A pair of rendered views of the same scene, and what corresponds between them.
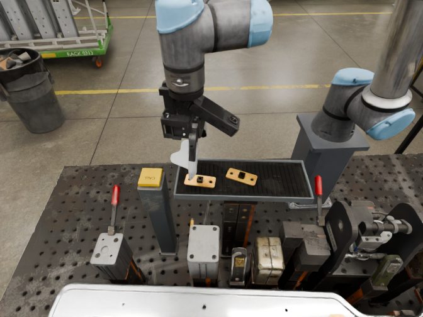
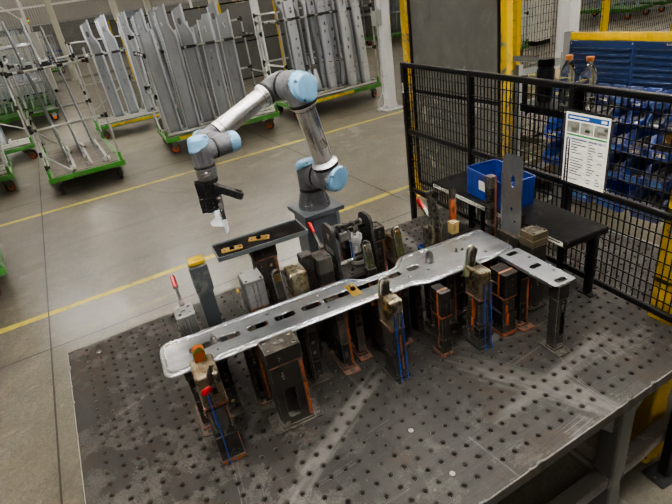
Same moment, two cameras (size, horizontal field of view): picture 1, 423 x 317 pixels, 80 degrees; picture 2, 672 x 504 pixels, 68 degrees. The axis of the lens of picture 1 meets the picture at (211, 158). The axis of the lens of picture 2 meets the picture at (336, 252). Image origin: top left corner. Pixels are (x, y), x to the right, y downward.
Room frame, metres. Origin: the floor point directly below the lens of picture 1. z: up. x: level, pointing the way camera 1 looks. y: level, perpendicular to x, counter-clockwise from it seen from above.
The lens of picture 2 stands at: (-1.34, 0.34, 2.00)
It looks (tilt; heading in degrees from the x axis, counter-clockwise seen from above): 28 degrees down; 338
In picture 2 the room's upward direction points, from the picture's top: 9 degrees counter-clockwise
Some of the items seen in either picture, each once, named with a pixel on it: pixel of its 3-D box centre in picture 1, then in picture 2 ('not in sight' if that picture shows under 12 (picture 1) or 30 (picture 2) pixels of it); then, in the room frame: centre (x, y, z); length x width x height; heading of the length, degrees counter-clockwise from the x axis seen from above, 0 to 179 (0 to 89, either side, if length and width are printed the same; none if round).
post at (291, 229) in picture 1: (279, 259); (312, 295); (0.33, -0.22, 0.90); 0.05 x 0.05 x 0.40; 88
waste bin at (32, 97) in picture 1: (29, 93); not in sight; (2.18, 1.78, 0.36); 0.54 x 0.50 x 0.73; 3
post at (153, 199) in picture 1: (162, 219); (211, 310); (0.46, 0.17, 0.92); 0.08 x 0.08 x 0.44; 88
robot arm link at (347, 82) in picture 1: (350, 91); (310, 172); (0.74, -0.46, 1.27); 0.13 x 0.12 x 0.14; 17
